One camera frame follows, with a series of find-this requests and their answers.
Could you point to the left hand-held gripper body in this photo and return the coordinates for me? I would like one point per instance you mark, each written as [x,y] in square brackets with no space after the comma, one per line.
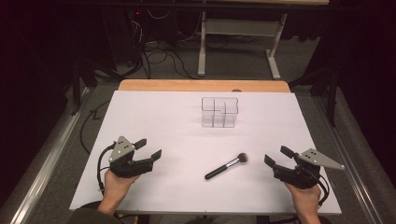
[129,168]

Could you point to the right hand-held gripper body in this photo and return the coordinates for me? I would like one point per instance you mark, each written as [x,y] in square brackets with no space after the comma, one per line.
[299,177]

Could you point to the black makeup brush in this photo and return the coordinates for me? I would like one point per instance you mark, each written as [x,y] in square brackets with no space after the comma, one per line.
[222,168]

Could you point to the clear acrylic organizer box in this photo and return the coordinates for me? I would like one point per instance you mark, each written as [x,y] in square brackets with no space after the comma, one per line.
[219,112]

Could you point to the person's right hand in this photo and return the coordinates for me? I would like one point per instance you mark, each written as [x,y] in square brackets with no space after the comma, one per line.
[306,199]

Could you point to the person's left hand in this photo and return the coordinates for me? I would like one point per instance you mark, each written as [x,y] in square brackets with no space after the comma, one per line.
[117,188]

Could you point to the black metal stand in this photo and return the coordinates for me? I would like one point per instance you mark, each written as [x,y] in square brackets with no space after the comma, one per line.
[77,90]
[332,93]

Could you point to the dark computer tower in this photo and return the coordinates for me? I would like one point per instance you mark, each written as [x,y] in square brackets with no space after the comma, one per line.
[124,37]

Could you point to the aluminium floor rail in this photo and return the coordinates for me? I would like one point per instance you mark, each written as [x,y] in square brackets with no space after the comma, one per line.
[46,168]
[351,161]

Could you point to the white metal desk frame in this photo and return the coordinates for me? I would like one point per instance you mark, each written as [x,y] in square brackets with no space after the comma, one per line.
[239,28]

